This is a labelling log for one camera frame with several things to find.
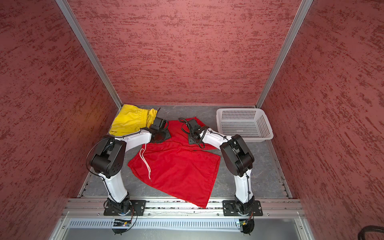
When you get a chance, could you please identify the right small circuit board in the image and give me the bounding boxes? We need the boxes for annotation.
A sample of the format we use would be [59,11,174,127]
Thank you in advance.
[239,219,255,235]

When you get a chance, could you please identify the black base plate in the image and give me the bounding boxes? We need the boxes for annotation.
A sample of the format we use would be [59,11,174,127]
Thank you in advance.
[223,200,264,217]
[104,199,147,217]

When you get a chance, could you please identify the black cable bundle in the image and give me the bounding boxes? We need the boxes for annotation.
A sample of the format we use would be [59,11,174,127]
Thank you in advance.
[357,224,384,240]

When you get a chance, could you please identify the white plastic laundry basket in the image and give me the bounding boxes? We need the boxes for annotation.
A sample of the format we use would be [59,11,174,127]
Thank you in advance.
[216,108,274,143]

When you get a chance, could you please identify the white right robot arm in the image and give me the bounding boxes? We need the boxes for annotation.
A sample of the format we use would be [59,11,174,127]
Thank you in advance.
[185,126,255,216]

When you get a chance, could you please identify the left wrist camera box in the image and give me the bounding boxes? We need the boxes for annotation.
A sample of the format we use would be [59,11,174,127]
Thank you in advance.
[150,117,168,132]

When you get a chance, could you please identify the red shorts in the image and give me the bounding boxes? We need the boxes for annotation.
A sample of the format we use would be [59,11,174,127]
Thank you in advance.
[128,121,221,208]

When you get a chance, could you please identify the aluminium front rail frame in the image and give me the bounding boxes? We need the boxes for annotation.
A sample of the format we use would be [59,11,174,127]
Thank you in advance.
[50,197,314,240]

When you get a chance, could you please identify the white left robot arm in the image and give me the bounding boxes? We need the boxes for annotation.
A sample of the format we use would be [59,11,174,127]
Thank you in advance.
[86,128,171,216]

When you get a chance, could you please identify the right aluminium corner post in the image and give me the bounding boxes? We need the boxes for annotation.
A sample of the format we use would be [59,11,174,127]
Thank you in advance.
[255,0,313,109]

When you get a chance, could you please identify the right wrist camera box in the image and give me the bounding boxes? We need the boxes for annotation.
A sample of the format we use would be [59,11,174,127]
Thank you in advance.
[187,119,201,133]

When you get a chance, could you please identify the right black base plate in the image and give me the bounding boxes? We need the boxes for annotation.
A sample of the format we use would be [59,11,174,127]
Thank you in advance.
[223,200,264,217]

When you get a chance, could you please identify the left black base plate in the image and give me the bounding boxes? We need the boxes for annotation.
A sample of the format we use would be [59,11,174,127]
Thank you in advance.
[104,199,147,217]

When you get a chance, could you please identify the yellow shorts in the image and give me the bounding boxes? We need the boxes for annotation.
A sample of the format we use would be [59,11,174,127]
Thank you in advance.
[109,105,158,137]

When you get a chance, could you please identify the left small circuit board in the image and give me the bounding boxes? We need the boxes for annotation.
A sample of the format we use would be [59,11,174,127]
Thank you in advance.
[113,219,132,228]

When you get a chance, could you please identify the left aluminium corner post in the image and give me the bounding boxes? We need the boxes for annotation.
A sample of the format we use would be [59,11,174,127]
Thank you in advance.
[56,0,123,110]

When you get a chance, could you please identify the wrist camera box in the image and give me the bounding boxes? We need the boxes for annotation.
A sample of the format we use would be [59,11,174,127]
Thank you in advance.
[187,119,201,133]
[150,117,168,132]

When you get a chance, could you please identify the small circuit board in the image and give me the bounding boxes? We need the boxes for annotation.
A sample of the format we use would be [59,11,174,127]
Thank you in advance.
[239,219,255,235]
[113,219,132,228]

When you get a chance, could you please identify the aluminium corner post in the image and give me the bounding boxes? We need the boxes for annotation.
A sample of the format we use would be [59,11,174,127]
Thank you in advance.
[56,0,123,110]
[255,0,313,109]

